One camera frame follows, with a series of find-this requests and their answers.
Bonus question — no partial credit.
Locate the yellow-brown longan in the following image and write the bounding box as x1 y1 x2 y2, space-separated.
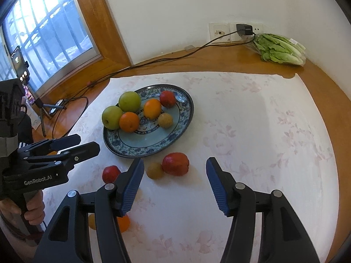
88 213 96 230

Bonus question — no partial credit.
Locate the small red apple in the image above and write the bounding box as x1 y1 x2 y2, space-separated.
159 91 176 108
102 165 121 184

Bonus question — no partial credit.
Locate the orange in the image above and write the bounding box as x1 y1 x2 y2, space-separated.
143 99 162 120
119 112 140 133
117 214 131 233

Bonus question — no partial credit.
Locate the brown longan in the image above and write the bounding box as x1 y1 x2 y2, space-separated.
146 163 164 180
158 113 173 129

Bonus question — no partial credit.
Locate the large red apple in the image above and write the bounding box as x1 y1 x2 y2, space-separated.
162 153 190 176

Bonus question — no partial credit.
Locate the person's left hand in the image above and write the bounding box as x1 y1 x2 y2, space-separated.
1 190 45 227

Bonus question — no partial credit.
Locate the green apple front left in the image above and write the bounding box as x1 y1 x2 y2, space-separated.
102 106 124 130

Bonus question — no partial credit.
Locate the green apple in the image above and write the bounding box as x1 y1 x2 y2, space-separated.
118 91 141 113
102 106 124 130

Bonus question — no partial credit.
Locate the phone on tripod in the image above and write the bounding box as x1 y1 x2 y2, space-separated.
11 46 66 137

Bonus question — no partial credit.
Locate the green apple rear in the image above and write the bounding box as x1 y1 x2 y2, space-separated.
118 91 141 113

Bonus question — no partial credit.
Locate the blue patterned ceramic plate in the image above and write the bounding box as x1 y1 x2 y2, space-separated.
103 84 194 158

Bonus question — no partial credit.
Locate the white floral tablecloth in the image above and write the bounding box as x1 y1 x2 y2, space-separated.
40 71 340 263

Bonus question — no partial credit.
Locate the brown longan on plate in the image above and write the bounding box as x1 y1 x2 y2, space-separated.
158 113 173 129

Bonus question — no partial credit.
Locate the window with metal bars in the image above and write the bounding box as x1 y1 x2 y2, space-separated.
1 0 99 94

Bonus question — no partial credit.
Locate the bagged green lettuce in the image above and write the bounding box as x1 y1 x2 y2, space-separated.
246 33 306 67

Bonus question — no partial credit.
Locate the black power adapter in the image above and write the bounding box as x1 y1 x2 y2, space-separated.
236 23 254 37

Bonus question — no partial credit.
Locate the black power cable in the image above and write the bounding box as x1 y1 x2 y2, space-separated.
51 30 257 139

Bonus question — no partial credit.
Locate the wooden window frame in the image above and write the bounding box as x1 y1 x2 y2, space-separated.
39 0 131 102

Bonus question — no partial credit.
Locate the small grey wall clip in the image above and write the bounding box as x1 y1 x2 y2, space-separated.
184 45 195 51

